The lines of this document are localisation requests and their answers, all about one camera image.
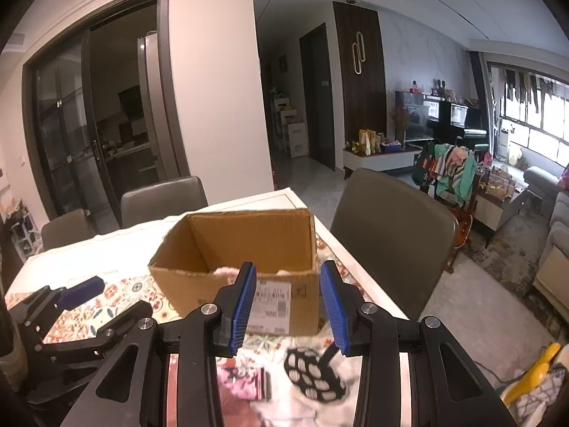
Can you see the beige sofa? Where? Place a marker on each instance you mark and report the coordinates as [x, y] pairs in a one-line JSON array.
[[555, 258]]

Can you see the black white-spotted cloth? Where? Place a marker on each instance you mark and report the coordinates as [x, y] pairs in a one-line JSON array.
[[313, 376]]

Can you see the pink floral cloth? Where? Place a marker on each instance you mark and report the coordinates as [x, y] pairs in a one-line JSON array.
[[249, 383]]

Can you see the vase of dried flowers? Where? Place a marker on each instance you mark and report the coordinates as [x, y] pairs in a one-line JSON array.
[[400, 124]]

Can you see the white shoe rack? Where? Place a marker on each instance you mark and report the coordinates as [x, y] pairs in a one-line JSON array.
[[22, 235]]

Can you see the group of yellow snack bags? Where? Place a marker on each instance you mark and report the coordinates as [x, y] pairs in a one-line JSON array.
[[371, 142]]

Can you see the white television cabinet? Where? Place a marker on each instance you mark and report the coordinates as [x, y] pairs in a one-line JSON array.
[[382, 160]]

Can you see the black upright piano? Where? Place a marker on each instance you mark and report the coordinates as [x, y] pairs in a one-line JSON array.
[[462, 120]]

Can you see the dark window curtain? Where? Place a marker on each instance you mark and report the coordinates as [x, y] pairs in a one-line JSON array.
[[482, 98]]

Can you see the gold loop wall lamp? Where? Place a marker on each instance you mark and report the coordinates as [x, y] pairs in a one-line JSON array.
[[359, 55]]

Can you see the pile of colourful clothes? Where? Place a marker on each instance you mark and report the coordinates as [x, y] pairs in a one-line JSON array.
[[446, 169]]

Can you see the patterned tablecloth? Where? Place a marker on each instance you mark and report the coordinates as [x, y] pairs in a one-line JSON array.
[[111, 294]]

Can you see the white floral cloth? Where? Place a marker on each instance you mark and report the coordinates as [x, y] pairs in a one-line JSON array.
[[289, 411]]

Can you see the brown cardboard box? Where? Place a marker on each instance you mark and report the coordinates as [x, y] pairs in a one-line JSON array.
[[231, 240]]

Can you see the glass coffee table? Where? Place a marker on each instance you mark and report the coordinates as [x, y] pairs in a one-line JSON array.
[[500, 195]]

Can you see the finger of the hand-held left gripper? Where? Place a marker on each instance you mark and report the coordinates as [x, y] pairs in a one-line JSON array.
[[80, 292], [126, 320]]

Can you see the grey armchair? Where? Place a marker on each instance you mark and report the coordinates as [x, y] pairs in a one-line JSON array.
[[540, 182]]

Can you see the checkered cloth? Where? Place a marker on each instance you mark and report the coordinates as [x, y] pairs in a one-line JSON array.
[[544, 402]]

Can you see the person's left forearm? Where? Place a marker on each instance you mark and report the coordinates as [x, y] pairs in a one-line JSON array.
[[12, 367]]

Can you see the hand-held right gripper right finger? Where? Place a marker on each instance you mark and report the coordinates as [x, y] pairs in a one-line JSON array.
[[334, 309]]

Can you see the dark slatted wall panel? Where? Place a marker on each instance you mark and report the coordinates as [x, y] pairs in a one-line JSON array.
[[358, 98]]

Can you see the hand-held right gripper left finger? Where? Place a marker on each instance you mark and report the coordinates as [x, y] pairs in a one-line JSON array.
[[242, 309]]

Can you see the dark interior door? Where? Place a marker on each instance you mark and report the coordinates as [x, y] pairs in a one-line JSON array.
[[318, 98]]

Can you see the flat screen television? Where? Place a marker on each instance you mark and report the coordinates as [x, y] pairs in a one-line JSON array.
[[413, 113]]

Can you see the silver refrigerator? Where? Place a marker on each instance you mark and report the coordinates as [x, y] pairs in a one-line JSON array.
[[151, 111]]

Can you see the white hallway shelf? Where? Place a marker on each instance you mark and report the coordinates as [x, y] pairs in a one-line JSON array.
[[293, 133]]

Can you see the yellow plastic toy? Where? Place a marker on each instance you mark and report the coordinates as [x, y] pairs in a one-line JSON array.
[[531, 376]]

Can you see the dark glass sliding door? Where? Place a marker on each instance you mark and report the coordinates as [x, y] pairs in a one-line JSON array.
[[66, 142]]

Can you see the large grey dining chair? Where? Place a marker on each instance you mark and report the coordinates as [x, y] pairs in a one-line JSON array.
[[391, 240]]

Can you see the row of hanging laundry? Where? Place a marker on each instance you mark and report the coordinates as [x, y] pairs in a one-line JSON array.
[[527, 86]]

